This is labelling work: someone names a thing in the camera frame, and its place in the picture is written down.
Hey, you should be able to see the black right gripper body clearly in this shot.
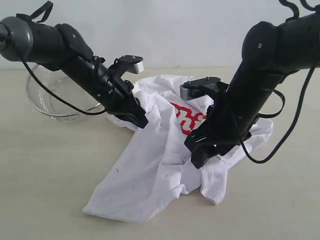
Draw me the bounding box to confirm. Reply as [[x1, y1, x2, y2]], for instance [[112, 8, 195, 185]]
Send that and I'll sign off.
[[192, 99, 261, 156]]

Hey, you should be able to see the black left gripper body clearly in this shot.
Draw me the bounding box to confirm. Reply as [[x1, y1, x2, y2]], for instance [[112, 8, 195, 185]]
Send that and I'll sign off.
[[96, 74, 143, 118]]

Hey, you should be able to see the white t-shirt with red print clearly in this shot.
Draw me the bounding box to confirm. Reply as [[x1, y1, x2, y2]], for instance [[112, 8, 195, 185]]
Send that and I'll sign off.
[[82, 75, 273, 223]]

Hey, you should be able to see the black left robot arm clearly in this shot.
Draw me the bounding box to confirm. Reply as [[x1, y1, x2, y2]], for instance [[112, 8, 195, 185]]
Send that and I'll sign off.
[[0, 16, 148, 128]]

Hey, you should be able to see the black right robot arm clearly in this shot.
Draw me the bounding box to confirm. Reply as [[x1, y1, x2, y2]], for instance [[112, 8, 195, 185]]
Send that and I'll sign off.
[[180, 12, 320, 168]]

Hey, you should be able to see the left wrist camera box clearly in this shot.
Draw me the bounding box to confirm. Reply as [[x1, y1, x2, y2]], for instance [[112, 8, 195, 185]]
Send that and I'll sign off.
[[115, 55, 145, 75]]

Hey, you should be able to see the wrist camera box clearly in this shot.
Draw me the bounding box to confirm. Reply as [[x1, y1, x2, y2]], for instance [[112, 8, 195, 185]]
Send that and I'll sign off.
[[179, 76, 221, 101], [115, 55, 145, 75]]

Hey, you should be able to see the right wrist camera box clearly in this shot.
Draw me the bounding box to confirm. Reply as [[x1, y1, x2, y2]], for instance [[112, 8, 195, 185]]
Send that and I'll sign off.
[[179, 76, 221, 101]]

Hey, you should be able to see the metal wire mesh basket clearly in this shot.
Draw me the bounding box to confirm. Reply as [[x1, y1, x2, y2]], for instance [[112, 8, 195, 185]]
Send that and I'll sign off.
[[25, 64, 104, 122]]

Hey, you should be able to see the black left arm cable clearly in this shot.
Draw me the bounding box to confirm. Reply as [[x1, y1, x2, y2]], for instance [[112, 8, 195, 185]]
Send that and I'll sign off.
[[0, 0, 118, 117]]

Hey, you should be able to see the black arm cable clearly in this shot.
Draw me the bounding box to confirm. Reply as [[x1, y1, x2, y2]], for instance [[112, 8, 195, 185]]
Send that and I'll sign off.
[[0, 0, 118, 117], [232, 0, 320, 164]]

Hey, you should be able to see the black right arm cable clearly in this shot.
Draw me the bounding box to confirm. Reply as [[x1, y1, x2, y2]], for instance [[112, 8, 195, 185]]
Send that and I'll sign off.
[[232, 0, 320, 164]]

